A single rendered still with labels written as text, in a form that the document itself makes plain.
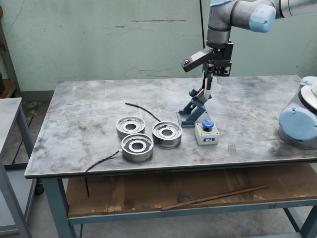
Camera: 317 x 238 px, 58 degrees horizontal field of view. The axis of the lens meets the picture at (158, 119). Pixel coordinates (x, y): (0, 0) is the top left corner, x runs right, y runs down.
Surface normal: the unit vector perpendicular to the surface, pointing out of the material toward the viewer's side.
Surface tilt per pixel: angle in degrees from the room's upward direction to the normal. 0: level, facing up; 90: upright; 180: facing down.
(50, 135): 0
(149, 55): 90
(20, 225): 90
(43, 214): 0
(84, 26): 90
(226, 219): 0
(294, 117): 97
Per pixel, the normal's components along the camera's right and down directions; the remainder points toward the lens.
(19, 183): 0.03, -0.82
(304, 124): -0.65, 0.52
